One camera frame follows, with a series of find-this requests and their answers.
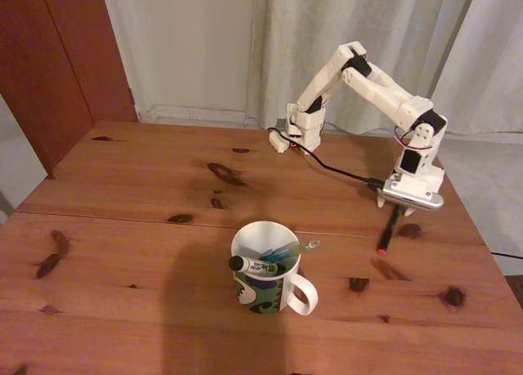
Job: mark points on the white curtain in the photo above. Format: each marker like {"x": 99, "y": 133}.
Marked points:
{"x": 482, "y": 64}
{"x": 388, "y": 15}

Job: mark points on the black marker pink ends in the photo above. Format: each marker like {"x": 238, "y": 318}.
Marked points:
{"x": 388, "y": 232}

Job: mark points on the silver camera box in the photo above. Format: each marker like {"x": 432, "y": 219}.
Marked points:
{"x": 408, "y": 197}

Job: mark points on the white whiteboard marker black cap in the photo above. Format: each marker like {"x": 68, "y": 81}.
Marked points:
{"x": 255, "y": 265}

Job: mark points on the brown wooden door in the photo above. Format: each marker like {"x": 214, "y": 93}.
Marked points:
{"x": 49, "y": 64}

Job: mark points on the teal mechanical pencil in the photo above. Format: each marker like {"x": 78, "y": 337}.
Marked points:
{"x": 292, "y": 250}

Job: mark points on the white mug green blue pattern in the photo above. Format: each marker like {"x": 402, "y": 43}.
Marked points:
{"x": 261, "y": 297}

